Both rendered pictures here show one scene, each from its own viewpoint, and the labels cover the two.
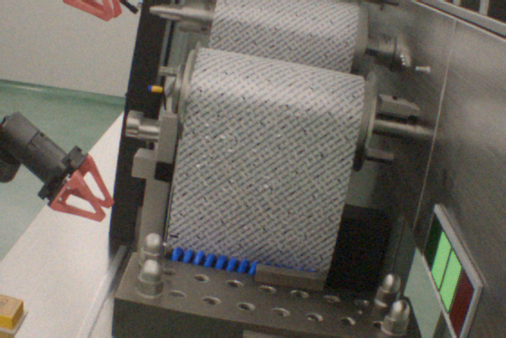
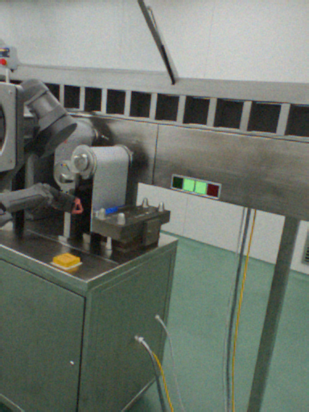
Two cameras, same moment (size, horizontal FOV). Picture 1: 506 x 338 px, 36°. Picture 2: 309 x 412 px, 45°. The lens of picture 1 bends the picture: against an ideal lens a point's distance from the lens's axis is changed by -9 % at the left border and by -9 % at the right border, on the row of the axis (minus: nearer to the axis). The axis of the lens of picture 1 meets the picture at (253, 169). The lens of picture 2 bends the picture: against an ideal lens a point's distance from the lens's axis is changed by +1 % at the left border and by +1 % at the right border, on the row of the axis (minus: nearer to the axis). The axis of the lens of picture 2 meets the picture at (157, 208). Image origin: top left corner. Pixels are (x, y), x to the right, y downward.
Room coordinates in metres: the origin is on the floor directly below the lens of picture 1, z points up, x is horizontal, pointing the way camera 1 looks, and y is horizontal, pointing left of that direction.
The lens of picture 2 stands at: (0.06, 1.27, 1.50)
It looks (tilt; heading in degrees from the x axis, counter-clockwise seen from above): 15 degrees down; 302
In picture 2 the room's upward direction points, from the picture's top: 6 degrees clockwise
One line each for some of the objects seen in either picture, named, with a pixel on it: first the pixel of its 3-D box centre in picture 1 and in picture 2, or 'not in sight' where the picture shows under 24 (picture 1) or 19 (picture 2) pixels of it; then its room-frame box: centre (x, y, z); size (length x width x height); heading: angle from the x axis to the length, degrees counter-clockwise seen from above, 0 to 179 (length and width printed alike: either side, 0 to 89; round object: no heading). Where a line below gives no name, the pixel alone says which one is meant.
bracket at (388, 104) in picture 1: (398, 104); not in sight; (1.18, -0.19, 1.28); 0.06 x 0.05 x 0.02; 91
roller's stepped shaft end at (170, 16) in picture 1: (166, 11); not in sight; (1.42, 0.20, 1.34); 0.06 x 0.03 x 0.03; 91
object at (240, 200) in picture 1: (257, 211); (109, 192); (1.12, -0.02, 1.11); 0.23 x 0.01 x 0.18; 91
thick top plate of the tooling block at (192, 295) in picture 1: (269, 320); (133, 220); (1.00, -0.06, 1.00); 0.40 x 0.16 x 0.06; 91
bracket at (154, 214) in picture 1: (146, 207); (68, 205); (1.21, 0.15, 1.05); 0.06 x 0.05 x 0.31; 91
